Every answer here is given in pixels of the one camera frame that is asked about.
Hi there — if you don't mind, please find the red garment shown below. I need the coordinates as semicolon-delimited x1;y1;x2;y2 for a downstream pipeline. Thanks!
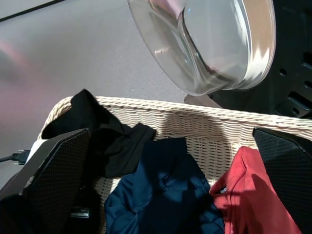
209;146;303;234

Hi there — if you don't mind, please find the black garment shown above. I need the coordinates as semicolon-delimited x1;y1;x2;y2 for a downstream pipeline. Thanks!
40;89;157;234

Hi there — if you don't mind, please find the navy blue garment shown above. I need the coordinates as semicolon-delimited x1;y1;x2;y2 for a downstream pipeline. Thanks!
104;136;225;234

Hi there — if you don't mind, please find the pale woven basket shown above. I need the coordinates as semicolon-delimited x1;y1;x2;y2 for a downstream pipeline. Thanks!
36;96;312;234

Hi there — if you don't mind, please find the round glass washing machine door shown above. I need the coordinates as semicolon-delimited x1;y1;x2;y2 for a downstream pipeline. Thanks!
127;0;312;120

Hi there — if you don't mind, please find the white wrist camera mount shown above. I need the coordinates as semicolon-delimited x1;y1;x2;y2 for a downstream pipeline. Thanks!
24;139;47;163

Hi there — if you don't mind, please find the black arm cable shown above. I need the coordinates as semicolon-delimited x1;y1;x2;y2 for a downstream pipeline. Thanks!
0;150;30;166

